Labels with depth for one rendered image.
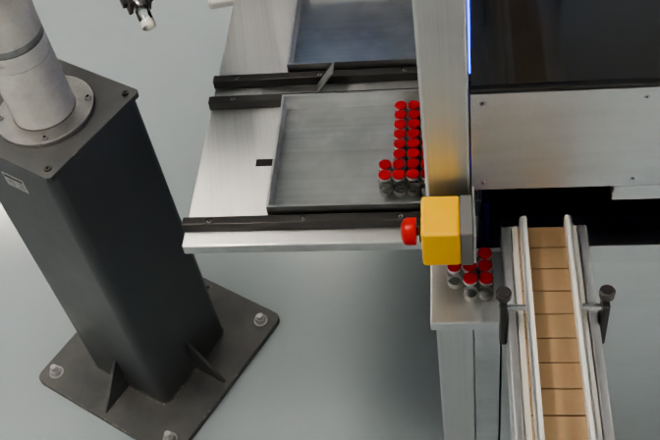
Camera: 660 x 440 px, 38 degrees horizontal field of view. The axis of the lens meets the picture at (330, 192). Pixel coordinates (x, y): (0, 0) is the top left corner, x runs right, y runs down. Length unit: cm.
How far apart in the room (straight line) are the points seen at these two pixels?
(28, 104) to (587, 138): 100
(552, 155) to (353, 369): 119
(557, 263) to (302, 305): 122
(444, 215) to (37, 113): 83
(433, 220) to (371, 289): 122
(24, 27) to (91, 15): 189
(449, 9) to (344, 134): 56
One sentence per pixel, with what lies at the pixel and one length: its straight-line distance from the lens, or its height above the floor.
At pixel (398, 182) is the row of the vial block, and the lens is 153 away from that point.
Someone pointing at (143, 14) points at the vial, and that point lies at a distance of 146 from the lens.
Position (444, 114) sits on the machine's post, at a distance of 127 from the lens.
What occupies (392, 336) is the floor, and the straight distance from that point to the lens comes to 245.
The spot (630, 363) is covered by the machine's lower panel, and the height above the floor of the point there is 53.
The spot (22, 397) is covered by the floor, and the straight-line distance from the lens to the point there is 261.
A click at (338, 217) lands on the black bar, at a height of 90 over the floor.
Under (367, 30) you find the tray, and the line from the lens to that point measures 186.
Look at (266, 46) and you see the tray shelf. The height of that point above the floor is 88.
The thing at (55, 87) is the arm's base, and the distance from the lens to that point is 182.
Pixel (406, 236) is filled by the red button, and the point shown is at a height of 101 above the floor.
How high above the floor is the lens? 206
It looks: 48 degrees down
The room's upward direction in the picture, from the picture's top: 11 degrees counter-clockwise
